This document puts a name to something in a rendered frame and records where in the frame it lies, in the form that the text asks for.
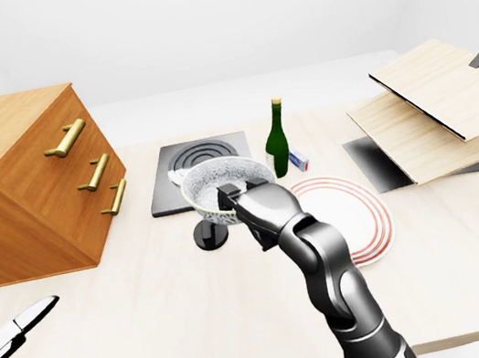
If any long brass drawer handle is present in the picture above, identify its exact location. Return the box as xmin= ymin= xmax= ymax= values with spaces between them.
xmin=38 ymin=116 xmax=92 ymax=162

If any medium wooden cabinet drawer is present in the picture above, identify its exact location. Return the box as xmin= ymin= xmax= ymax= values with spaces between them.
xmin=12 ymin=113 xmax=128 ymax=248

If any small wooden cabinet drawer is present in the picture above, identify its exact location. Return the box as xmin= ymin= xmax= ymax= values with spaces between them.
xmin=48 ymin=142 xmax=143 ymax=271

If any pale wooden two-tier rack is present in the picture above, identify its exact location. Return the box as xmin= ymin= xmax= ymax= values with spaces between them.
xmin=326 ymin=30 xmax=479 ymax=199

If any medium brass drawer handle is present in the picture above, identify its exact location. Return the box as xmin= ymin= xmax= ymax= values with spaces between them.
xmin=71 ymin=152 xmax=116 ymax=195

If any silver and black right hand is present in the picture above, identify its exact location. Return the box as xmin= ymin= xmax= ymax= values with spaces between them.
xmin=214 ymin=171 xmax=311 ymax=259

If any flat dark stove plate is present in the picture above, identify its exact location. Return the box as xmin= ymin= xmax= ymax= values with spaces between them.
xmin=140 ymin=130 xmax=259 ymax=220

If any round black stove knob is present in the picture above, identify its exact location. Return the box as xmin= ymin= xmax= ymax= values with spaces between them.
xmin=190 ymin=215 xmax=233 ymax=255

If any white plate with red rings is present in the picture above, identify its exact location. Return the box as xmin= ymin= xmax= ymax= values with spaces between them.
xmin=287 ymin=164 xmax=402 ymax=278

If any patterned black and white bowl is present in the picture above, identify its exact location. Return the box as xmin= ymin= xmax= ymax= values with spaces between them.
xmin=175 ymin=147 xmax=284 ymax=235

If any short brass drawer handle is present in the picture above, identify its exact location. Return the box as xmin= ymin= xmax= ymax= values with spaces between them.
xmin=95 ymin=178 xmax=133 ymax=219

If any green wine bottle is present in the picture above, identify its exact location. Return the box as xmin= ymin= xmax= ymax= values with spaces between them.
xmin=255 ymin=96 xmax=296 ymax=181

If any small blue and white box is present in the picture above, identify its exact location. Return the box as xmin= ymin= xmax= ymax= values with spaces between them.
xmin=287 ymin=147 xmax=313 ymax=175

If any large wooden cabinet drawer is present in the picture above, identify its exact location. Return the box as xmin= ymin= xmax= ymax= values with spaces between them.
xmin=0 ymin=80 xmax=109 ymax=221

